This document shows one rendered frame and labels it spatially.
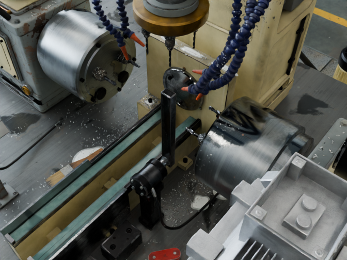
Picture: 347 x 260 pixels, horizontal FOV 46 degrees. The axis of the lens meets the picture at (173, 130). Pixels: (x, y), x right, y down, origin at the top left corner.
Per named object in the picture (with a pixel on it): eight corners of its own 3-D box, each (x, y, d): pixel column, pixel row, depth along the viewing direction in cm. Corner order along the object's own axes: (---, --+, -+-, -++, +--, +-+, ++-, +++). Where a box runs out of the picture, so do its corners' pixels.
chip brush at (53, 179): (99, 146, 136) (98, 144, 135) (108, 155, 134) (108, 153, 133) (44, 181, 127) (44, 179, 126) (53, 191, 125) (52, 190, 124)
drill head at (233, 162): (219, 126, 127) (228, 63, 108) (344, 201, 110) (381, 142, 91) (167, 178, 114) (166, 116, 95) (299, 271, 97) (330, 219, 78)
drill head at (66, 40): (75, 40, 155) (62, -22, 136) (147, 83, 139) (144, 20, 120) (19, 74, 142) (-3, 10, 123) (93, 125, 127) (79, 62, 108)
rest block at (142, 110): (150, 114, 146) (148, 90, 137) (164, 124, 143) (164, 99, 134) (138, 124, 143) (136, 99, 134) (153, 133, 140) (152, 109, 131)
